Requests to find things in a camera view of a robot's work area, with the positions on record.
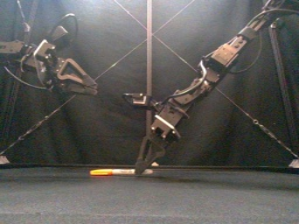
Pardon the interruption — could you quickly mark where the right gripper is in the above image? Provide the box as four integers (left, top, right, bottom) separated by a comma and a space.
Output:
133, 100, 192, 176

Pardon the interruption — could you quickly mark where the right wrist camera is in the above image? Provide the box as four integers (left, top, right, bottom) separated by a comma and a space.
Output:
121, 92, 160, 109

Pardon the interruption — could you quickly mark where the grey marker pen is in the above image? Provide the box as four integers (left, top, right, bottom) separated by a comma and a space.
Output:
88, 168, 155, 177

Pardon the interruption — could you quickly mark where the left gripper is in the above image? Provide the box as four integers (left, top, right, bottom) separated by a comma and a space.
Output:
32, 38, 99, 96

